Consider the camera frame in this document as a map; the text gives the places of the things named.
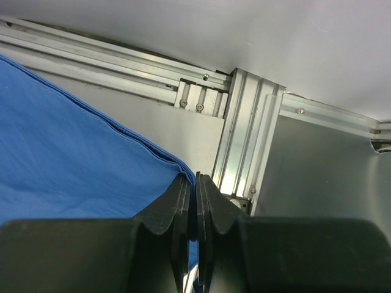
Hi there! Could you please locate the blue surgical drape cloth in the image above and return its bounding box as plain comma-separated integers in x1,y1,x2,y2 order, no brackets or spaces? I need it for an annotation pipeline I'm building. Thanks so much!
0,54,196,275

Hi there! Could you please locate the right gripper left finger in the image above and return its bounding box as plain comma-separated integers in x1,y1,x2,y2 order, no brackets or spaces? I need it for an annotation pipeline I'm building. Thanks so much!
1,175,191,292

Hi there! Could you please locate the front aluminium rail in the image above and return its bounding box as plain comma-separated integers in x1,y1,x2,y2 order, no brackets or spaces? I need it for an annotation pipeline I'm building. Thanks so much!
213,68,284,215

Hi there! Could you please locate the aluminium rail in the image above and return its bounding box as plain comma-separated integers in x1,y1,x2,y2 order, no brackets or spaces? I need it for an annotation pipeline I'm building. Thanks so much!
1,16,231,118
213,68,284,215

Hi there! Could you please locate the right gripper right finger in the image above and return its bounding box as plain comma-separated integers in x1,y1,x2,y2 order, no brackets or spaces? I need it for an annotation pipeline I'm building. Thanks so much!
195,173,390,292

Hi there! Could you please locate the right aluminium rail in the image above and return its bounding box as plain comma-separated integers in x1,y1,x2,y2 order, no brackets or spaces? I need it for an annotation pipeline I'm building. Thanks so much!
1,16,231,118

